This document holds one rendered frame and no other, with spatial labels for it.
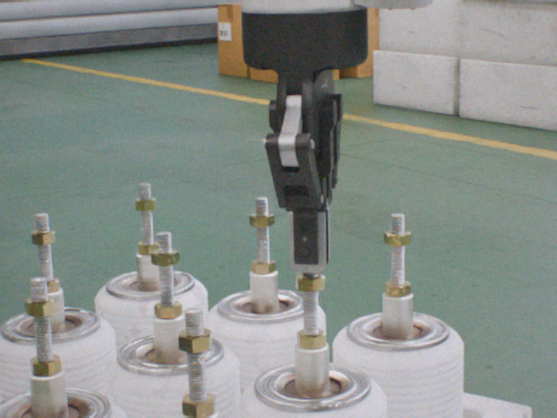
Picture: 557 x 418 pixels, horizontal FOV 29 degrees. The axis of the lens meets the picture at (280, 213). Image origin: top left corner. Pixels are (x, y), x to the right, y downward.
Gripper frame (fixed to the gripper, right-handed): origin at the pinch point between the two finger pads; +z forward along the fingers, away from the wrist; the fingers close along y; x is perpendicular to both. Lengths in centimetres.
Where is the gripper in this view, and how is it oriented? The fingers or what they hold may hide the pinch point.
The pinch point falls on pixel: (310, 238)
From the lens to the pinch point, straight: 67.2
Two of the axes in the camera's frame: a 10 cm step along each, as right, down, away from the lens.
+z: 0.3, 9.7, 2.4
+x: 9.8, 0.2, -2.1
